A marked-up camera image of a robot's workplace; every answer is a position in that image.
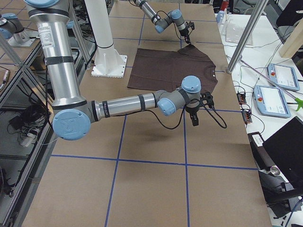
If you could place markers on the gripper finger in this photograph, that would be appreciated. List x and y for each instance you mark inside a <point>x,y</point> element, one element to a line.
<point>194,119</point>
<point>187,39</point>

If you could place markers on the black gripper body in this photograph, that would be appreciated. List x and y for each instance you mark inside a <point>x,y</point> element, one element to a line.
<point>183,32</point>
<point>191,109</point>

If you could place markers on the dark brown t-shirt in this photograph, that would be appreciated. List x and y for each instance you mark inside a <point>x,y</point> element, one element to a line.
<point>165,70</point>

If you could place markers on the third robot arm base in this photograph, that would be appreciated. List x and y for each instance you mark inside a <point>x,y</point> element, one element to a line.
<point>13,31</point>

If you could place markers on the clear plastic bag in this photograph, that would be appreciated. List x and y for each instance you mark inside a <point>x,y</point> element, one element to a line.
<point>233,33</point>

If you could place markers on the orange black power strip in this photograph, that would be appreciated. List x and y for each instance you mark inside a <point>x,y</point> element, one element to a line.
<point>245,108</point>

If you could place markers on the near blue teach pendant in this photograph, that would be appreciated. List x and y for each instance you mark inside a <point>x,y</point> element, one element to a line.
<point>271,101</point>

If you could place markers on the blue teach pendant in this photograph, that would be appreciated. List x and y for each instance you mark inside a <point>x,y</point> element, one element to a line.
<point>271,101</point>
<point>285,76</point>

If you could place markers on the far blue teach pendant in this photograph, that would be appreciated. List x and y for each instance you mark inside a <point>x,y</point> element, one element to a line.
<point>285,76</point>

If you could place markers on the wooden beam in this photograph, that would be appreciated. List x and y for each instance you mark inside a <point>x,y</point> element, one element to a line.
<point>293,42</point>

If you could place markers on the black box with steel cup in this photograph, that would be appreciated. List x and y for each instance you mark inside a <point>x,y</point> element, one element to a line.
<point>279,195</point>

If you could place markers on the aluminium frame post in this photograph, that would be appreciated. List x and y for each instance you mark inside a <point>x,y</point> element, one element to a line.
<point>257,12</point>

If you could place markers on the white camera mast pedestal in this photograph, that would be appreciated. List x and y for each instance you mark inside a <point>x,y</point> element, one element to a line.
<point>108,62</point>

